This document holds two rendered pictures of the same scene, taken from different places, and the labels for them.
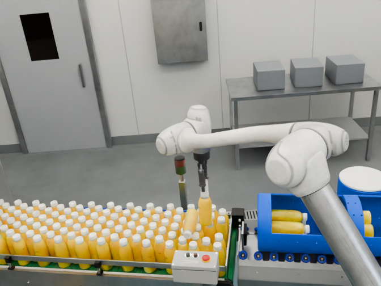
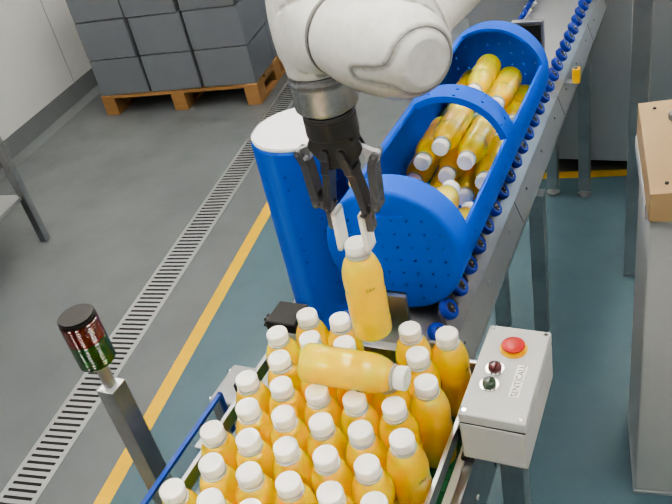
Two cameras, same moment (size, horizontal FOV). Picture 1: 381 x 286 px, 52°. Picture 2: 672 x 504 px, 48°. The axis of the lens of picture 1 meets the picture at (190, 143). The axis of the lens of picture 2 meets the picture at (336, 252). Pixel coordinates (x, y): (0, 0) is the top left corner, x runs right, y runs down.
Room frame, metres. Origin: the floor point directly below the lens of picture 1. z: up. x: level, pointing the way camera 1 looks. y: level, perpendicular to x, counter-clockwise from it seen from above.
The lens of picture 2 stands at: (1.28, 0.88, 1.95)
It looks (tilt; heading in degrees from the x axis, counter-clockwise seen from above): 34 degrees down; 289
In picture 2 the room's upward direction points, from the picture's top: 13 degrees counter-clockwise
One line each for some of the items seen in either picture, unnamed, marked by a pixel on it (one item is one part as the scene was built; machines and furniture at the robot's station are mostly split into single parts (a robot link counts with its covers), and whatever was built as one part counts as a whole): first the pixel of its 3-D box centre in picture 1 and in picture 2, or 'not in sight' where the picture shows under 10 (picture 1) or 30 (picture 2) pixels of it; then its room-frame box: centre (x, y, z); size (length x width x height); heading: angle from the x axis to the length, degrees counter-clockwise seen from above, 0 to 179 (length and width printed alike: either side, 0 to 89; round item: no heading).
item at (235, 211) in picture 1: (237, 219); (293, 331); (1.80, -0.23, 0.95); 0.10 x 0.07 x 0.10; 169
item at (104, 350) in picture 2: (180, 168); (92, 348); (2.02, 0.07, 1.18); 0.06 x 0.06 x 0.05
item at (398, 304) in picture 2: (244, 237); (387, 315); (1.59, -0.23, 0.99); 0.10 x 0.02 x 0.12; 169
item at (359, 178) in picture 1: (363, 178); (297, 128); (1.97, -1.01, 1.03); 0.28 x 0.28 x 0.01
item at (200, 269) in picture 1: (195, 266); (508, 392); (1.35, 0.03, 1.05); 0.20 x 0.10 x 0.10; 79
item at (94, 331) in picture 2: (180, 162); (82, 328); (2.02, 0.07, 1.23); 0.06 x 0.06 x 0.04
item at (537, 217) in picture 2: not in sight; (540, 269); (1.32, -1.25, 0.31); 0.06 x 0.06 x 0.63; 79
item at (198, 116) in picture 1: (197, 123); (313, 12); (1.56, -0.04, 1.66); 0.13 x 0.11 x 0.16; 135
